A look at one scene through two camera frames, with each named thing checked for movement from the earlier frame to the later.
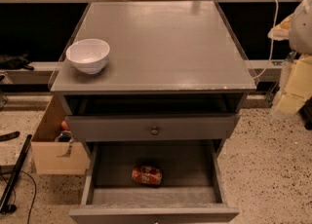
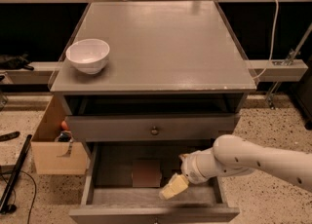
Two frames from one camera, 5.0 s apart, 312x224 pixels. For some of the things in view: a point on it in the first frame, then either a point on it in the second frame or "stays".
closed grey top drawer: x=153 y=128 stays
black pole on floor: x=16 y=172 stays
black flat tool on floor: x=12 y=135 stays
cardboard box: x=58 y=158 stays
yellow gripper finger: x=297 y=88 -> x=175 y=184
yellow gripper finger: x=281 y=31 -> x=183 y=157
